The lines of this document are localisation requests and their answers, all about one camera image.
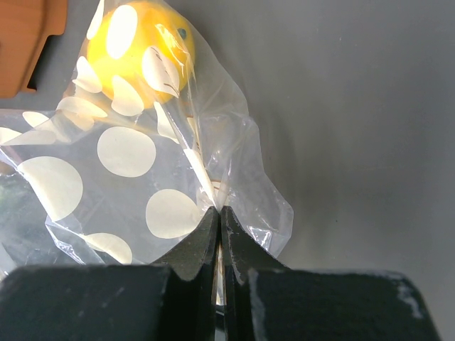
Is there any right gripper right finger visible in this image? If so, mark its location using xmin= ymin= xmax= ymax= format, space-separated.
xmin=220 ymin=207 xmax=439 ymax=340

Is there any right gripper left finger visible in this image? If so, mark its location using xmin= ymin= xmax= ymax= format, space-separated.
xmin=1 ymin=208 xmax=219 ymax=340

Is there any polka dot zip bag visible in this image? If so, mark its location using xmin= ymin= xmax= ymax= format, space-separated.
xmin=1 ymin=1 xmax=294 ymax=276

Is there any orange plastic bin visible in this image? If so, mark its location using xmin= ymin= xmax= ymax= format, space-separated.
xmin=1 ymin=0 xmax=68 ymax=98

